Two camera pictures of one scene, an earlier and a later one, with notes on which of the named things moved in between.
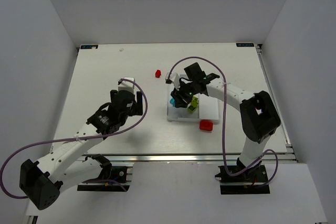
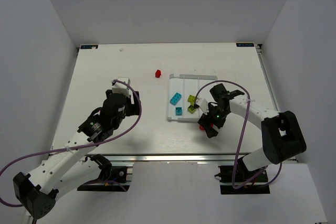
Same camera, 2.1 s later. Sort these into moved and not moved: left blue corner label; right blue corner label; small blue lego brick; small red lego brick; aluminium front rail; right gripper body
Moved: small blue lego brick; right gripper body
Not moved: left blue corner label; small red lego brick; aluminium front rail; right blue corner label
